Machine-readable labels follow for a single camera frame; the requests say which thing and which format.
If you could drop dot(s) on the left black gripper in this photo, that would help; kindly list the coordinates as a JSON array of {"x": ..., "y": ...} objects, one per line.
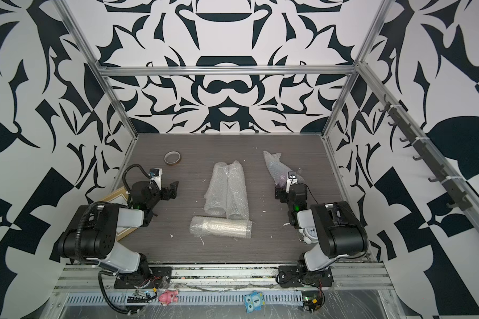
[{"x": 166, "y": 196}]

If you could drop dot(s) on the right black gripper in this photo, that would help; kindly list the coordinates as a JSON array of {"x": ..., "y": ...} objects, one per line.
[{"x": 281, "y": 191}]

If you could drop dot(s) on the bubble-wrapped roll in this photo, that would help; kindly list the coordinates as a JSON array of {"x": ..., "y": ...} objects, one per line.
[{"x": 216, "y": 195}]

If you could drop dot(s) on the bubble wrap around vase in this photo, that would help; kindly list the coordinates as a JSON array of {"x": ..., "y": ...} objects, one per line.
[{"x": 236, "y": 202}]

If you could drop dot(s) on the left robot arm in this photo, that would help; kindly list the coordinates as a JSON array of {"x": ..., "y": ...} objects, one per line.
[{"x": 92, "y": 235}]

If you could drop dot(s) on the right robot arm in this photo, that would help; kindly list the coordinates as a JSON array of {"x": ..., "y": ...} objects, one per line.
[{"x": 332, "y": 229}]

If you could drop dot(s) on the bubble-wrapped purple item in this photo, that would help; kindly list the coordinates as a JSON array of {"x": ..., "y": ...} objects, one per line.
[{"x": 278, "y": 170}]

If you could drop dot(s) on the front bubble-wrapped cylinder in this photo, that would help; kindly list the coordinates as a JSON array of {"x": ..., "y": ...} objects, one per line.
[{"x": 205, "y": 226}]

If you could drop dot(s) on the brown tape roll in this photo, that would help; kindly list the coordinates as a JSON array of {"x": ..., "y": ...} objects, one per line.
[{"x": 172, "y": 158}]

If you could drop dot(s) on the right circuit board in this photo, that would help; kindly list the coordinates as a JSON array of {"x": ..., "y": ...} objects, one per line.
[{"x": 313, "y": 303}]

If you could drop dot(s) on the circuit board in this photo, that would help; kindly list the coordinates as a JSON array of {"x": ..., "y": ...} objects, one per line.
[
  {"x": 313, "y": 303},
  {"x": 142, "y": 297}
]

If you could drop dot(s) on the pink toy figure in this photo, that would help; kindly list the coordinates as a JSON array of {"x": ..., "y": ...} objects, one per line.
[{"x": 168, "y": 297}]

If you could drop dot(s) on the blue toy figure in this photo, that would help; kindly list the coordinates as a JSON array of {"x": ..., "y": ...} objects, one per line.
[{"x": 254, "y": 301}]

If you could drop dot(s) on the left circuit board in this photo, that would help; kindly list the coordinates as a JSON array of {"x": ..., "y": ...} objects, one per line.
[{"x": 142, "y": 297}]

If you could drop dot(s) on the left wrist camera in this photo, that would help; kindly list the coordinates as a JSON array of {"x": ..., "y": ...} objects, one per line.
[{"x": 155, "y": 173}]

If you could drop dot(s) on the wooden picture frame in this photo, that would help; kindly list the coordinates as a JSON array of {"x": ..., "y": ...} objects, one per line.
[{"x": 128, "y": 221}]

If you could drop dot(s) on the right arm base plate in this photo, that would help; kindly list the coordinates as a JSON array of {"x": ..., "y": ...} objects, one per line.
[{"x": 293, "y": 277}]

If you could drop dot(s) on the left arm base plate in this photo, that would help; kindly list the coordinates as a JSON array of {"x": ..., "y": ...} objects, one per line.
[{"x": 158, "y": 277}]

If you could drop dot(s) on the white perforated cable duct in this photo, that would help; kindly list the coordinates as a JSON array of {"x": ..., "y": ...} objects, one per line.
[{"x": 289, "y": 298}]

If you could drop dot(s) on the black hook rail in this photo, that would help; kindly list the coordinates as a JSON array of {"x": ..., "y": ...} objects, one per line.
[{"x": 429, "y": 154}]

